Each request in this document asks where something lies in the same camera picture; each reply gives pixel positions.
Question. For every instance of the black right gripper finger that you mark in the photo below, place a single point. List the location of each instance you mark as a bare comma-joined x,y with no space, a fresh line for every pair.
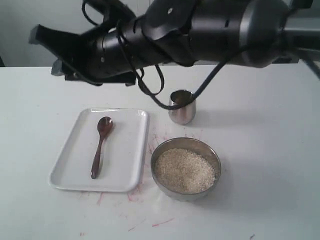
59,68
66,46

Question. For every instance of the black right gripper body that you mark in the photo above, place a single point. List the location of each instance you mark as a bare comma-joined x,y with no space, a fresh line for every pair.
110,57

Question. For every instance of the brown wooden spoon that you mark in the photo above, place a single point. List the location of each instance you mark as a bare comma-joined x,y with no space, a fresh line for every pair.
104,127

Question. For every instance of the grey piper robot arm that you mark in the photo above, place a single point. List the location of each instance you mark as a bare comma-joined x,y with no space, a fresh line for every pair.
181,32

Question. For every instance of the small steel cup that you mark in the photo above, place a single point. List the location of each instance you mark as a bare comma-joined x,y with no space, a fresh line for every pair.
183,115

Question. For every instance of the steel bowl of rice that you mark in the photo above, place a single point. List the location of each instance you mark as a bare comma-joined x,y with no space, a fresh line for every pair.
185,169

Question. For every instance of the white rectangular tray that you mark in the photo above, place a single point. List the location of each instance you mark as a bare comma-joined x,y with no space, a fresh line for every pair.
122,152

